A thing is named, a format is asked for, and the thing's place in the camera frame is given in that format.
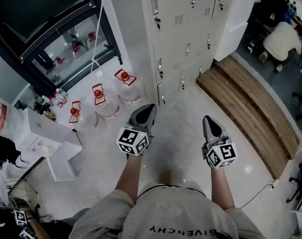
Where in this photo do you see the white metal locker cabinet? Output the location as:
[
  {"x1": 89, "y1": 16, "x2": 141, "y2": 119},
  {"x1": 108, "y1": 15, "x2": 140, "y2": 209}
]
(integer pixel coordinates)
[{"x1": 96, "y1": 0, "x2": 233, "y2": 107}]

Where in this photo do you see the person's right forearm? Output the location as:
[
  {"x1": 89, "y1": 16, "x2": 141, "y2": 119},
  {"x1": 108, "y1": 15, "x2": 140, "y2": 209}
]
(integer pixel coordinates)
[{"x1": 210, "y1": 167, "x2": 236, "y2": 212}]

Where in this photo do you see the clear water jug red cap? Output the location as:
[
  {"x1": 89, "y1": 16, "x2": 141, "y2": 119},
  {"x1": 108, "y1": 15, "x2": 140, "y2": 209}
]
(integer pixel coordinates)
[
  {"x1": 114, "y1": 68, "x2": 145, "y2": 107},
  {"x1": 91, "y1": 83, "x2": 122, "y2": 121},
  {"x1": 68, "y1": 100, "x2": 109, "y2": 137}
]

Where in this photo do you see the black round container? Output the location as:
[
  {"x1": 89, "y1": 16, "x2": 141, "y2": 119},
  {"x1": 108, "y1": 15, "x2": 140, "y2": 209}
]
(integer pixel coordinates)
[{"x1": 33, "y1": 101, "x2": 46, "y2": 115}]

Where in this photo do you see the clear bag red label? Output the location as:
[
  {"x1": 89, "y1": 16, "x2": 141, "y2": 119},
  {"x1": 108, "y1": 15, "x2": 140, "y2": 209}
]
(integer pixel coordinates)
[{"x1": 0, "y1": 95, "x2": 13, "y2": 134}]

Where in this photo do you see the black bag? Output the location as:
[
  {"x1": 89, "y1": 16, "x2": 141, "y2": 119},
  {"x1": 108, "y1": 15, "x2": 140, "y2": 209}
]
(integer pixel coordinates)
[{"x1": 0, "y1": 135, "x2": 21, "y2": 185}]

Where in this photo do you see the white long carton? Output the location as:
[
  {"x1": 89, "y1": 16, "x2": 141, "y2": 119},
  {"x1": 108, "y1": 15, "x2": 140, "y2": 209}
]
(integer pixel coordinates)
[{"x1": 26, "y1": 107, "x2": 83, "y2": 146}]

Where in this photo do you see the wooden slat platform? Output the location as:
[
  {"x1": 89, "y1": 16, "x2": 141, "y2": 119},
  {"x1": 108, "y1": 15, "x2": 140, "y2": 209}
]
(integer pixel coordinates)
[{"x1": 195, "y1": 55, "x2": 300, "y2": 180}]

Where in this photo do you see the person's grey t-shirt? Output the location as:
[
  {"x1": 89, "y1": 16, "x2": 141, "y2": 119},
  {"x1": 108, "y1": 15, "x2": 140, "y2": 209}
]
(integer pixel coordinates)
[{"x1": 68, "y1": 180, "x2": 266, "y2": 239}]

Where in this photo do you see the person's left forearm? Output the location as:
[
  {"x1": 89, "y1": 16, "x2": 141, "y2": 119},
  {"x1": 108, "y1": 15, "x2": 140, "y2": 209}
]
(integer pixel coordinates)
[{"x1": 115, "y1": 154, "x2": 145, "y2": 205}]

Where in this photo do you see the small white bottle red label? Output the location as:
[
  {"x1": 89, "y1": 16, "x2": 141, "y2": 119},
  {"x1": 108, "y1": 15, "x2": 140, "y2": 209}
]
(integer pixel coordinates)
[{"x1": 52, "y1": 95, "x2": 68, "y2": 109}]

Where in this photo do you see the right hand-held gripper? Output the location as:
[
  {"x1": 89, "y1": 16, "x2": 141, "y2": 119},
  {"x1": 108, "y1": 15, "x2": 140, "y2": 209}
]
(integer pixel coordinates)
[{"x1": 201, "y1": 115, "x2": 239, "y2": 170}]

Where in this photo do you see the white round disc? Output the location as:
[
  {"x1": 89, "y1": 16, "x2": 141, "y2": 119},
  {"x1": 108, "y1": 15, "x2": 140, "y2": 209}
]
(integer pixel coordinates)
[{"x1": 0, "y1": 172, "x2": 10, "y2": 207}]

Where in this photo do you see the white hanging cord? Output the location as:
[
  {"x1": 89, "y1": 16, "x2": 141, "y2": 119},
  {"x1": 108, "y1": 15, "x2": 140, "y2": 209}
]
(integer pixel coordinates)
[{"x1": 90, "y1": 0, "x2": 106, "y2": 73}]

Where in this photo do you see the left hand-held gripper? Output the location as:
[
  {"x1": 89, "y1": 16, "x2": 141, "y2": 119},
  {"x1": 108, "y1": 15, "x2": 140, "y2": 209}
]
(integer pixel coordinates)
[{"x1": 115, "y1": 103, "x2": 158, "y2": 159}]

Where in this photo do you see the black framed glass window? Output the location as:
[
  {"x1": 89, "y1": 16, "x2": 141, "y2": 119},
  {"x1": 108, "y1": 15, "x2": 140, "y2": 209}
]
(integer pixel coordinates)
[{"x1": 0, "y1": 0, "x2": 124, "y2": 98}]

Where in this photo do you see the thin black headset cable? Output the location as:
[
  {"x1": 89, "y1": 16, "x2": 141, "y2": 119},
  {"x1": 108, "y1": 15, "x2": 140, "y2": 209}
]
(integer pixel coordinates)
[{"x1": 136, "y1": 184, "x2": 207, "y2": 200}]

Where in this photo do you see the black sneaker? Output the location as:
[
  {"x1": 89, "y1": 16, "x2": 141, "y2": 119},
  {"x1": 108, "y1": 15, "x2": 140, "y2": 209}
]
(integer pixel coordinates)
[{"x1": 245, "y1": 39, "x2": 257, "y2": 54}]

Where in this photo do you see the large white stepped block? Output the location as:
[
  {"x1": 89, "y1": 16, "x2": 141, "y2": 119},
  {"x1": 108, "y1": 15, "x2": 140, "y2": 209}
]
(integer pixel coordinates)
[{"x1": 212, "y1": 0, "x2": 258, "y2": 62}]

